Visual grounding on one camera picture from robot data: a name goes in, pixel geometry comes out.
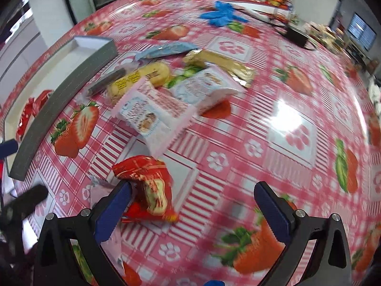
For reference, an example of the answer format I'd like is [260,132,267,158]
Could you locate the light blue snack packet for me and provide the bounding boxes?
[135,42,199,61]

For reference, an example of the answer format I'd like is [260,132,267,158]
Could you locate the grey shallow box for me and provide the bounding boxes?
[1,36,119,182]

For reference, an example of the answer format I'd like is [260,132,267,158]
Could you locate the pink white snack packet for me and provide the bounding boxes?
[111,77,197,158]

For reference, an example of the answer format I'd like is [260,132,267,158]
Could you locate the computer monitor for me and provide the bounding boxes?
[347,12,377,51]

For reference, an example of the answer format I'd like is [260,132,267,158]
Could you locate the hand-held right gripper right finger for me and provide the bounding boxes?
[254,181,353,286]

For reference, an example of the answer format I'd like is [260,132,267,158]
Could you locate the red snack packet with cake print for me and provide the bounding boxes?
[112,155,179,223]

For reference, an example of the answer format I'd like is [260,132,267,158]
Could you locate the white blue snack packet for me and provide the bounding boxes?
[170,67,241,112]

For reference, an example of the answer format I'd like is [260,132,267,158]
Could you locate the strawberry print tablecloth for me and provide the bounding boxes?
[0,0,381,286]

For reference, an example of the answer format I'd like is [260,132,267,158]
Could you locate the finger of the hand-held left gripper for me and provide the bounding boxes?
[0,139,19,159]
[0,184,49,225]

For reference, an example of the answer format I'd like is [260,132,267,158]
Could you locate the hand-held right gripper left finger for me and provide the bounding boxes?
[33,180,133,286]

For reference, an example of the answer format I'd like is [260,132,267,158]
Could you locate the yellow biscuit packet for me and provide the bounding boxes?
[105,60,173,107]

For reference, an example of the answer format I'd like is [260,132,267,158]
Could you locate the blue gloves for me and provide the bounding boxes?
[199,0,249,27]

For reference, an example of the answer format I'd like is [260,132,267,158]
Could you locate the pale pink snack packet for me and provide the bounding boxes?
[89,174,125,275]

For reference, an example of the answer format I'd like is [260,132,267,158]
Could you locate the red shiny snack packet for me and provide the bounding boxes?
[31,89,55,117]
[15,103,38,140]

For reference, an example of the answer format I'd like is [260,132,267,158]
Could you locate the black box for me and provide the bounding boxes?
[284,25,313,49]

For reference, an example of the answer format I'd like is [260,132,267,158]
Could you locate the dark snack bar packet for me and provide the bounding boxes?
[84,67,128,97]

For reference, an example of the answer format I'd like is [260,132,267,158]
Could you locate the green print snack packet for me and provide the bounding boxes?
[163,65,205,89]

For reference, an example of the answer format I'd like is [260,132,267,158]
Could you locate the golden snack packet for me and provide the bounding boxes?
[182,49,257,88]

